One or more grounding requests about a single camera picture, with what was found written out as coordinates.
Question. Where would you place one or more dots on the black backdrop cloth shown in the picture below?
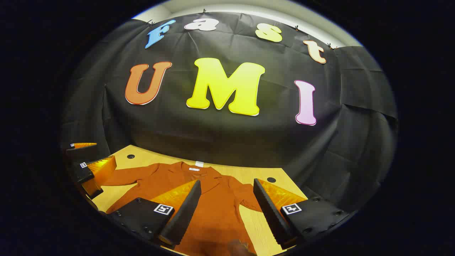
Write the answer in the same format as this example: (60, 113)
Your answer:
(213, 135)

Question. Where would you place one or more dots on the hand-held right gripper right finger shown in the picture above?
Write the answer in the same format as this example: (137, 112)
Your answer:
(272, 213)

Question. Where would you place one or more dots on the rust orange button coat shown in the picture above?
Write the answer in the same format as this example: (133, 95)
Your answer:
(220, 206)

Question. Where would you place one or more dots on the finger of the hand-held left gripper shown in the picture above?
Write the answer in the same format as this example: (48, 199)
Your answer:
(81, 153)
(81, 172)

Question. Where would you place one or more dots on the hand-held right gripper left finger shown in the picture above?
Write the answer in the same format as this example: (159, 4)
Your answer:
(183, 213)

